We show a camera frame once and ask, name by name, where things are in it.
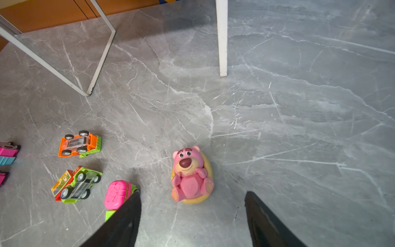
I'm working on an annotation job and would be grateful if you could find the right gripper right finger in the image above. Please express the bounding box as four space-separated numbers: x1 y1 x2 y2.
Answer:
245 191 306 247

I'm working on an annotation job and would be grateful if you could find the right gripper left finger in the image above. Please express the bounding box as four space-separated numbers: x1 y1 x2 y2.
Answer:
82 191 142 247

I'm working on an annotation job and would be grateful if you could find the pink bear toy yellow base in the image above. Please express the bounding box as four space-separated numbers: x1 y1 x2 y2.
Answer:
171 146 215 204

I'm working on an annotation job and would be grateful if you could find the yellow wooden two-tier shelf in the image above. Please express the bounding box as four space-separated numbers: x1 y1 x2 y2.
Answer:
1 0 228 97

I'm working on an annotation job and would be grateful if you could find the pink green toy vehicle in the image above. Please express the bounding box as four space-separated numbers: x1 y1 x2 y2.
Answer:
104 180 138 221

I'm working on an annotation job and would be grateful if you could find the green orange toy truck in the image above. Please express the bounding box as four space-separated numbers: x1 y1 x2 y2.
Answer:
51 166 102 203

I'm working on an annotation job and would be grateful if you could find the orange toy car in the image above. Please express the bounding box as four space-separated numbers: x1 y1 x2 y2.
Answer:
58 130 102 158

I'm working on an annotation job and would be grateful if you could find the pink green toy car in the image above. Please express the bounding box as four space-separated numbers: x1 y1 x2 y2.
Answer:
0 171 9 185

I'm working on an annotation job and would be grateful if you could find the pink toy car upper left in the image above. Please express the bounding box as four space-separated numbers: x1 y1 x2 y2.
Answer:
0 142 21 166

